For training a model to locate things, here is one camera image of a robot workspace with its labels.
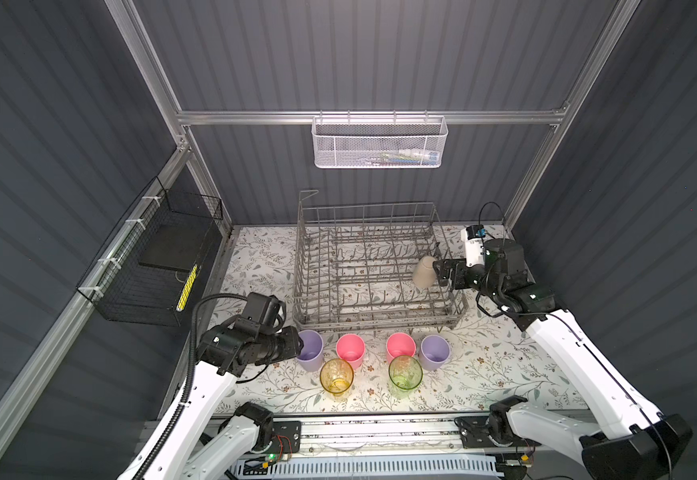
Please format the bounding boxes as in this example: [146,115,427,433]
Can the white mesh wall basket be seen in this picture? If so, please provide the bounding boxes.
[310,113,449,169]

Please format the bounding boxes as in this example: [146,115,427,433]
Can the tubes in white basket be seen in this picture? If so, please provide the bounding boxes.
[365,149,441,168]

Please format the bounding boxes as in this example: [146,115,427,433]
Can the yellow transparent cup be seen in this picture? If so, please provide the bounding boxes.
[320,358,355,399]

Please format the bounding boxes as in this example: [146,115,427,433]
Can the beige cup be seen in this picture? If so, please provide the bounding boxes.
[412,255,438,290]

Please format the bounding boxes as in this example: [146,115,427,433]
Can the white vented cover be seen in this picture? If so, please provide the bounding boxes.
[230,454,505,479]

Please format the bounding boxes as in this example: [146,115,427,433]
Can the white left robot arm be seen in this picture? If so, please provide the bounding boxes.
[121,293,304,479]

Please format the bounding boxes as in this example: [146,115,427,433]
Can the green transparent cup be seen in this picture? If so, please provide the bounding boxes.
[389,355,424,398]

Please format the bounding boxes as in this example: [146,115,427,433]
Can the pink cup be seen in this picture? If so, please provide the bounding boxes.
[336,334,366,371]
[386,332,417,363]

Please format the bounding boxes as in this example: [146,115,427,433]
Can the black wire wall basket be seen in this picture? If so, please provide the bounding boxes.
[78,182,226,327]

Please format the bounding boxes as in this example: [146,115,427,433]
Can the pink cup right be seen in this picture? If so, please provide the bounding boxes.
[386,332,417,363]

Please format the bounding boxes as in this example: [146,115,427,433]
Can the yellow brush in basket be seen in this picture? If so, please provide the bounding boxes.
[176,264,200,312]

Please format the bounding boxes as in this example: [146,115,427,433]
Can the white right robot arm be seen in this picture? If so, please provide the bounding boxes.
[434,225,693,479]

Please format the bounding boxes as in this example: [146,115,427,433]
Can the pink cup left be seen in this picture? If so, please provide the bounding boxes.
[336,334,366,371]

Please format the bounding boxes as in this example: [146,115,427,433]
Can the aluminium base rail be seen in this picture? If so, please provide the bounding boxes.
[215,410,620,457]

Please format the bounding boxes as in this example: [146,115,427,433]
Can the lilac cup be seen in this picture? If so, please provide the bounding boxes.
[419,335,452,371]
[296,330,324,372]

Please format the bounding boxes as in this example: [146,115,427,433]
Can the grey wire dish rack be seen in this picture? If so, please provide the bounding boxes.
[290,190,468,332]

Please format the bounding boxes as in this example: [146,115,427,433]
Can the black pad in basket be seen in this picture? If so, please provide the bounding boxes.
[138,225,204,273]

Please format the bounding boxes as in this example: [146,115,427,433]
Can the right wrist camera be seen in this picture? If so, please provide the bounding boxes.
[461,224,487,267]

